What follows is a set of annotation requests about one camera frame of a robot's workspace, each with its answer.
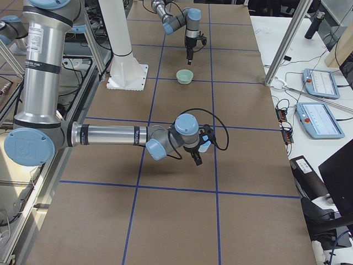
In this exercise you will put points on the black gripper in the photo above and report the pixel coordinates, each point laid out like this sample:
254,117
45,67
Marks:
189,43
190,150

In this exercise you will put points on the light blue plastic cup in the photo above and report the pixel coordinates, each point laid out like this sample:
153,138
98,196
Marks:
204,147

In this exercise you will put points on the mint green bowl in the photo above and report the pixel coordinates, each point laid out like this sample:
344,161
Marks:
184,76

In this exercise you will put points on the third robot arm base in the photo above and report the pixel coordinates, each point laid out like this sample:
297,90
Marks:
14,34

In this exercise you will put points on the small red circuit board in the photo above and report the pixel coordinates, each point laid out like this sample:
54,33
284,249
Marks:
281,115

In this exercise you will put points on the black box with label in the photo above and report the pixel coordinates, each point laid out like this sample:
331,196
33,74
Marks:
308,180

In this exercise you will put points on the lower blue teach pendant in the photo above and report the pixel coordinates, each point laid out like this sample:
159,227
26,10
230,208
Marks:
318,121

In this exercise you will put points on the blue teach pendant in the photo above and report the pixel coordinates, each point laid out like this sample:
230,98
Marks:
318,121
320,83

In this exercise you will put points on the black cylindrical bottle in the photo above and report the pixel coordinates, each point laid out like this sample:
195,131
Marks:
315,24

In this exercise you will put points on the metal rod on table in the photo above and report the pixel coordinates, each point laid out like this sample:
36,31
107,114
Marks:
302,93

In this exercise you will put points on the upper blue teach pendant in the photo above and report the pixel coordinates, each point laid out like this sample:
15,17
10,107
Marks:
320,83

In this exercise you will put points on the black monitor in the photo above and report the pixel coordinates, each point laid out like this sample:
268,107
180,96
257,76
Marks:
336,173

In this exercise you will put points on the wooden board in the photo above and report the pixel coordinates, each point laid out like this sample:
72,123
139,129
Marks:
342,12

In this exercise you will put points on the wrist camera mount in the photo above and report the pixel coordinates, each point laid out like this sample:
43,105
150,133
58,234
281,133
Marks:
202,38
206,134

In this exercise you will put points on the white column pedestal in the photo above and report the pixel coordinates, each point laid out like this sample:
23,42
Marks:
125,72

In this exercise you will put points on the aluminium frame post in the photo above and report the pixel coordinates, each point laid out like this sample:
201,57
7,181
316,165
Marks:
290,33

